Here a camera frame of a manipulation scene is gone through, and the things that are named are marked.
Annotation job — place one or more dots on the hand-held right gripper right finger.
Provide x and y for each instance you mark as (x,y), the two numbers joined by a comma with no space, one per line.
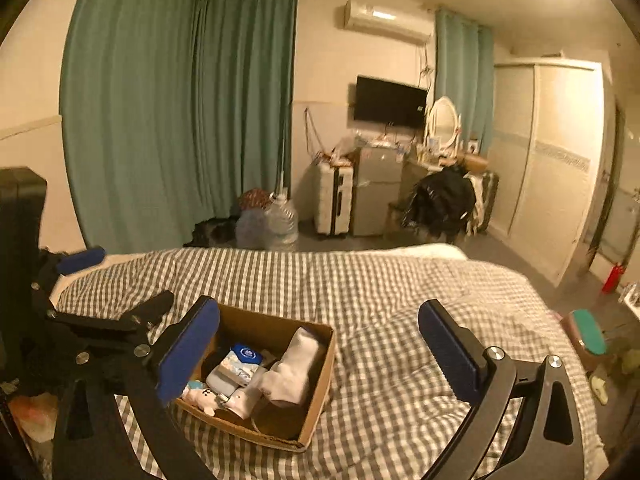
(450,355)

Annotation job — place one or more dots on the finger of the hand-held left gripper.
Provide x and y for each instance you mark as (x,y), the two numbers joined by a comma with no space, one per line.
(100,322)
(80,260)

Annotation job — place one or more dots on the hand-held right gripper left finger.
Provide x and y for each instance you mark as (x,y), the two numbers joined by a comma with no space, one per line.
(187,355)

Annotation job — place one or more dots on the white cream tube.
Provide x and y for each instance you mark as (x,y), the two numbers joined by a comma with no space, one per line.
(222,381)

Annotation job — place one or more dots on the white plush toy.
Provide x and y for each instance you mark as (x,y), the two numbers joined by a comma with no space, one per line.
(200,397)

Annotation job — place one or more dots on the blue white tissue packet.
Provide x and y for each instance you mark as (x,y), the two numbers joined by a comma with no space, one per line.
(245,355)

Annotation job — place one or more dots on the white socks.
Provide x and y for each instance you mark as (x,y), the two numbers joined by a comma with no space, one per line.
(292,365)

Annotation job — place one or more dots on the cardboard box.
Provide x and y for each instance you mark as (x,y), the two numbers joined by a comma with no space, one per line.
(317,395)

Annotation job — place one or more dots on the grey white checked blanket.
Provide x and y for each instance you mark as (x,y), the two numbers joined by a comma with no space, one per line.
(400,285)

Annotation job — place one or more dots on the cream bed sheet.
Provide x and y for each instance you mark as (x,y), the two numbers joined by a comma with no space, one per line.
(440,251)

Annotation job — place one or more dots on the crumpled plastic bag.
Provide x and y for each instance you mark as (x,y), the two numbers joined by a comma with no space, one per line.
(32,415)

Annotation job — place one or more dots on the black bag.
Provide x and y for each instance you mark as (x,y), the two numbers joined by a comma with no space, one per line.
(212,232)

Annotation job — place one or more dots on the green topped stool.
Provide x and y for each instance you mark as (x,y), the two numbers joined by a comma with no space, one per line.
(587,332)

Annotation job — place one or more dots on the bluish water jug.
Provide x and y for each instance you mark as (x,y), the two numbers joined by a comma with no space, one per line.
(250,230)

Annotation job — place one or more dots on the white cloth on chair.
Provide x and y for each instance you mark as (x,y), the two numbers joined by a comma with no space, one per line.
(476,205)

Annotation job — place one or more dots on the black jacket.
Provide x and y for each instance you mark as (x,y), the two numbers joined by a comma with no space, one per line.
(442,200)

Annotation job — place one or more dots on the clear water jug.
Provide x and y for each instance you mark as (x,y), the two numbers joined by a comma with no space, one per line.
(284,222)

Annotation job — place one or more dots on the floral bag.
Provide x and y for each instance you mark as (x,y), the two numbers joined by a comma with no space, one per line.
(255,199)

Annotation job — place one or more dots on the small silver fridge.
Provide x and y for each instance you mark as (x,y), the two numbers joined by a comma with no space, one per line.
(376,190)

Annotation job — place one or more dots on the red fire extinguisher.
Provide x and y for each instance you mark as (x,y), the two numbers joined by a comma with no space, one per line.
(614,277)

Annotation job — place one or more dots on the white suitcase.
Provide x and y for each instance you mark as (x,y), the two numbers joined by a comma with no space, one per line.
(332,195)

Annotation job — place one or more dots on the white louvred wardrobe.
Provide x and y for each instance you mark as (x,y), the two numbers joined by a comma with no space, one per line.
(550,160)

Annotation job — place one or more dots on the clear plastic bag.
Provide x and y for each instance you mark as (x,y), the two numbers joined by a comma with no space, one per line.
(346,149)

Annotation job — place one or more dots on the white oval mirror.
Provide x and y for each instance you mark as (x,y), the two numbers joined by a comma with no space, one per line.
(442,120)

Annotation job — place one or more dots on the narrow green curtain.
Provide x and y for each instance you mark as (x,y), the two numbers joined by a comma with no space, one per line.
(450,60)

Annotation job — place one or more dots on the white air conditioner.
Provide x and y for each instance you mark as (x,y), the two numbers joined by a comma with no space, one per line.
(385,20)

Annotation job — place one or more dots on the black wall television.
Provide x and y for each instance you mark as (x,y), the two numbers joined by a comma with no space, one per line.
(390,101)

